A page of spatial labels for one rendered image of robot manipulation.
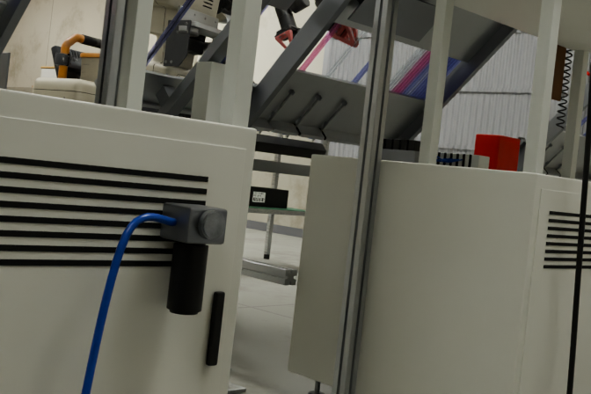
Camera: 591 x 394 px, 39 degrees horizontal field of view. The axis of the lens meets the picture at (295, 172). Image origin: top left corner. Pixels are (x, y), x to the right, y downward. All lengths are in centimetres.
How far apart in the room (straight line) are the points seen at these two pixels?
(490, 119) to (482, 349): 479
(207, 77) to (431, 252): 70
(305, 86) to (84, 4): 841
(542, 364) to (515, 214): 33
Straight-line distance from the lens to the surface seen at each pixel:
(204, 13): 312
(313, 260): 212
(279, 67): 228
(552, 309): 186
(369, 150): 196
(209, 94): 210
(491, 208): 180
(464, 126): 662
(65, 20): 1099
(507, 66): 653
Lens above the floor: 56
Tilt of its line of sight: level
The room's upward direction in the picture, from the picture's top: 6 degrees clockwise
